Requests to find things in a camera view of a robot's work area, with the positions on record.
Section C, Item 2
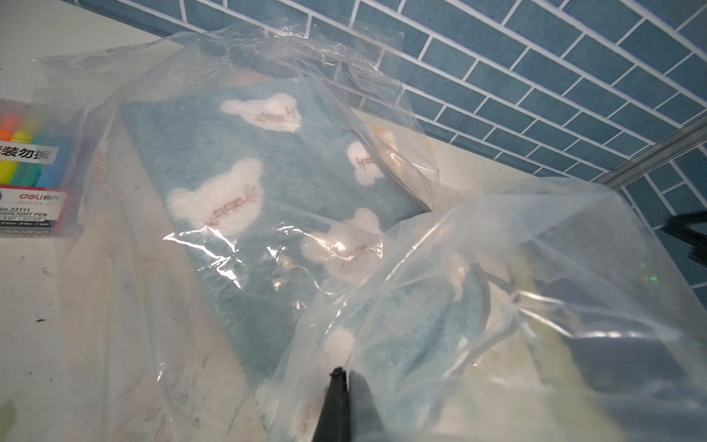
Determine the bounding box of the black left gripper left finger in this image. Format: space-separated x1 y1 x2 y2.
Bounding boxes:
312 368 350 442

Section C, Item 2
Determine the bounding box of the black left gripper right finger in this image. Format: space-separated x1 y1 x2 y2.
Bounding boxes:
348 371 386 441

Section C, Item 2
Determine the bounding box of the light blue bear blanket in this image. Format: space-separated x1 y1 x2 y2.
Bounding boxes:
120 79 489 438

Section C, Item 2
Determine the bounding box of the clear plastic vacuum bag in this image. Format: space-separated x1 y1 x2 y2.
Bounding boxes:
36 28 706 441

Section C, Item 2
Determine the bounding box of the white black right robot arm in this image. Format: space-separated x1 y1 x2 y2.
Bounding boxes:
662 211 707 266

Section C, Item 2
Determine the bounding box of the highlighter pen pack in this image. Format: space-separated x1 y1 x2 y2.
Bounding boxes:
1 99 85 237

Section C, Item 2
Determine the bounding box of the aluminium corner post right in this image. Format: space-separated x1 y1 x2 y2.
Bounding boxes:
594 112 706 190

